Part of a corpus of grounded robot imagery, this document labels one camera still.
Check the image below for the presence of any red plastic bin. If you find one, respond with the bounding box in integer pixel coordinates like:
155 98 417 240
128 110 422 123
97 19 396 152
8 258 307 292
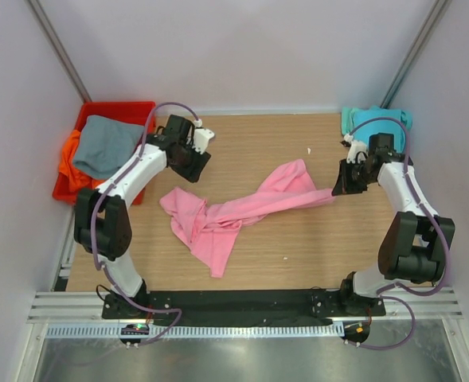
52 101 155 205

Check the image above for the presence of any right corner metal post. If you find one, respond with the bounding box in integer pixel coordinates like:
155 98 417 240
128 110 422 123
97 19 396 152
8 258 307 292
380 0 451 109

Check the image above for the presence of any corner metal post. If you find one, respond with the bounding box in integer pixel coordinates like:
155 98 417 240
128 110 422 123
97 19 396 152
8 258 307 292
380 0 451 109
25 0 92 103

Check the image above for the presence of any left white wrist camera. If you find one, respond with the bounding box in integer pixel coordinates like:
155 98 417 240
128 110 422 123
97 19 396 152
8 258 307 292
191 119 216 154

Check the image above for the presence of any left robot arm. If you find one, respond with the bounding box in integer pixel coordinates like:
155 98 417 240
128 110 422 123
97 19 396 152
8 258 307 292
74 115 215 318

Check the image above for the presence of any grey t shirt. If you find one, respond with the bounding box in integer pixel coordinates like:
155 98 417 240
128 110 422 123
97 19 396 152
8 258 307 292
72 115 144 180

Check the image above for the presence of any slotted cable duct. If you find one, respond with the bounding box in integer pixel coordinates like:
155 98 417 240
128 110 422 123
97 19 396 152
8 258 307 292
45 322 344 340

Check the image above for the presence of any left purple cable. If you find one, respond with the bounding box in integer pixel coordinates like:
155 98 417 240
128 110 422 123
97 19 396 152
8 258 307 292
90 102 182 345

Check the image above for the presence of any left corner metal post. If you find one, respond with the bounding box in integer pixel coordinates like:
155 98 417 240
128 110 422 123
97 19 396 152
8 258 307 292
25 0 92 103

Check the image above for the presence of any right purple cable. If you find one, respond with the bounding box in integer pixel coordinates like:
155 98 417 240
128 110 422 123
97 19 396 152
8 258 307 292
344 115 453 350

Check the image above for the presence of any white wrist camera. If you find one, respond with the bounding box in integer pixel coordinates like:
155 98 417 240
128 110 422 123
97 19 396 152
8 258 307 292
191 119 216 154
341 134 368 164

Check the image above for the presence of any orange t shirt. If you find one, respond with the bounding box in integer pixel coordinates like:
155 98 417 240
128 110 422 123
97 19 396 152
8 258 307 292
57 130 102 195

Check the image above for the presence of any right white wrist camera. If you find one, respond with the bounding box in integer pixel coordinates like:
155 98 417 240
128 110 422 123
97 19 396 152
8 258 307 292
341 134 368 164

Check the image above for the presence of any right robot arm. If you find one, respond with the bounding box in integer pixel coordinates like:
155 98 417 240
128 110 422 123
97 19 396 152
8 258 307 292
332 133 455 315

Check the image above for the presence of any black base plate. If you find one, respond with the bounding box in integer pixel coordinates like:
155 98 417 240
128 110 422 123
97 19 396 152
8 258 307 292
102 286 386 326

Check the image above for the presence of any pink t shirt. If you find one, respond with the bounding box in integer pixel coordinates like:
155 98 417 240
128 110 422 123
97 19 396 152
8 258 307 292
159 159 334 279

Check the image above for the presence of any purple cable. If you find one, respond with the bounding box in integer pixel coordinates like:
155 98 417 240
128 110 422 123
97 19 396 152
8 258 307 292
90 102 182 345
344 115 453 350

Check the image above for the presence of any teal folded t shirt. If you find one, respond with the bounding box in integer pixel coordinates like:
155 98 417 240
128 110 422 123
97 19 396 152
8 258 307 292
341 106 412 153

